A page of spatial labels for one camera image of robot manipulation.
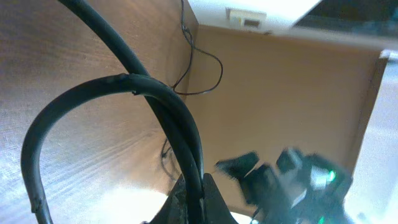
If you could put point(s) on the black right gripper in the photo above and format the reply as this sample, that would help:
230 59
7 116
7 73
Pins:
261 187

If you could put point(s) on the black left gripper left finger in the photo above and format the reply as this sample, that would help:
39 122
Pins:
174 210

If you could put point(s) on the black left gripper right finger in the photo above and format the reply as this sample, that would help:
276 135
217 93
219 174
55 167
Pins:
215 208

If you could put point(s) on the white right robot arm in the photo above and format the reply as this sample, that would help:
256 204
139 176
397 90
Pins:
299 189

